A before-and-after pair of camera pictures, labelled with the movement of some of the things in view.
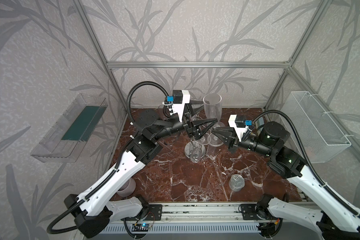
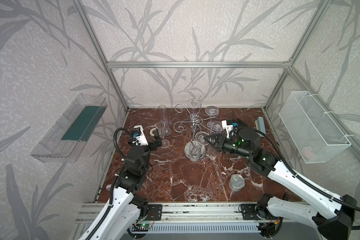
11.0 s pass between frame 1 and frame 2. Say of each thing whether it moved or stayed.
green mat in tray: stayed
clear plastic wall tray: stayed
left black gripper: moved
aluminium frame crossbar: stayed
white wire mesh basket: stayed
